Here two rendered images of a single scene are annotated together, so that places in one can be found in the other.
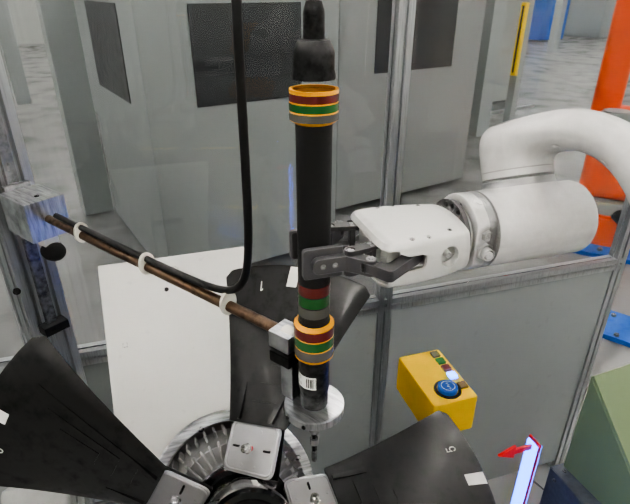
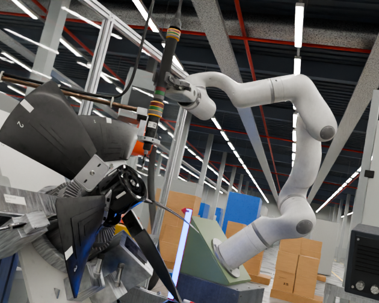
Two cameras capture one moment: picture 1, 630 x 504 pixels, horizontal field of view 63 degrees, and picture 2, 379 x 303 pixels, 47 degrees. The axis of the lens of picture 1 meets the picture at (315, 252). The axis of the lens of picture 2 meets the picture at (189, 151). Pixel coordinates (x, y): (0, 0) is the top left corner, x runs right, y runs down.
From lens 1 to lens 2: 117 cm
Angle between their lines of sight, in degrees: 54
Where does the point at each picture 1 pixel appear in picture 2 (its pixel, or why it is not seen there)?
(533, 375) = not seen: outside the picture
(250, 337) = (95, 136)
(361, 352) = not seen: hidden behind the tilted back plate
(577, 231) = (213, 107)
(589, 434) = (190, 244)
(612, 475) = (201, 258)
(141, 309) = not seen: hidden behind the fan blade
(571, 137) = (215, 75)
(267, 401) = (115, 153)
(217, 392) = (47, 183)
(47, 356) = (56, 89)
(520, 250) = (203, 104)
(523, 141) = (201, 76)
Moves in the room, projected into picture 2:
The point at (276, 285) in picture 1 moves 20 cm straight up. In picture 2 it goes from (101, 121) to (116, 65)
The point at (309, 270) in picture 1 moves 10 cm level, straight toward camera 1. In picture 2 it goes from (166, 79) to (189, 76)
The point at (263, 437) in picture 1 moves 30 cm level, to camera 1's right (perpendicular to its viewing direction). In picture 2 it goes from (117, 163) to (187, 184)
